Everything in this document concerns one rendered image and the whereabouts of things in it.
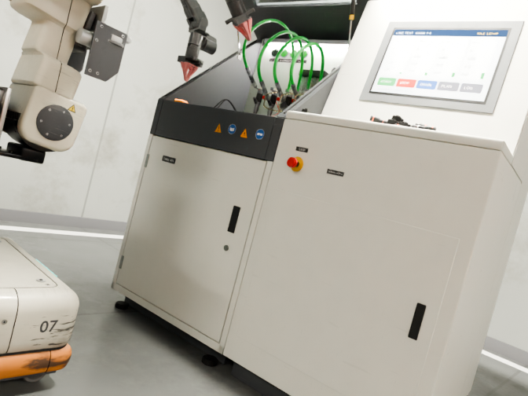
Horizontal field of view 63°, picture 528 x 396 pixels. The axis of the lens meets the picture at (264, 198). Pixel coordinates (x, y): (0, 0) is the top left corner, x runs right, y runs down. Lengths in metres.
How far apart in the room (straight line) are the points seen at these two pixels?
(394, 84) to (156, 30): 2.51
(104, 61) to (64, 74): 0.12
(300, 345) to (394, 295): 0.35
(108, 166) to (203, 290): 2.14
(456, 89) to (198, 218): 1.04
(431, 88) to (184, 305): 1.22
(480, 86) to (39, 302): 1.48
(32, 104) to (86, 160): 2.22
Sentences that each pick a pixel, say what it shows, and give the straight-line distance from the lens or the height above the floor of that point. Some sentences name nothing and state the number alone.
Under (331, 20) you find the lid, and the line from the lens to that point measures 2.20.
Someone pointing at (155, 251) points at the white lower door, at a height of 0.31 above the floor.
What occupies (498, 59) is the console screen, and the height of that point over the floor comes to 1.30.
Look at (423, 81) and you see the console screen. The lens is 1.69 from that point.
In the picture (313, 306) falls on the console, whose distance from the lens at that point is 1.44.
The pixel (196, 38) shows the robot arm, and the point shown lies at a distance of 1.99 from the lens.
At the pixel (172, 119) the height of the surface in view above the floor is 0.87.
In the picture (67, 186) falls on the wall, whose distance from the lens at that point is 3.57.
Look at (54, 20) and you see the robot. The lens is 1.46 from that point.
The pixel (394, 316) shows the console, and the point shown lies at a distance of 1.33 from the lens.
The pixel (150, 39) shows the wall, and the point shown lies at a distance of 3.81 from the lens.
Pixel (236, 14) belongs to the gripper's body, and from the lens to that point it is 1.70.
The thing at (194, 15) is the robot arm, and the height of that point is 1.31.
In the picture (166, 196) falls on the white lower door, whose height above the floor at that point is 0.55.
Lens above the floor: 0.72
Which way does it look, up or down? 2 degrees down
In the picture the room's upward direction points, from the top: 15 degrees clockwise
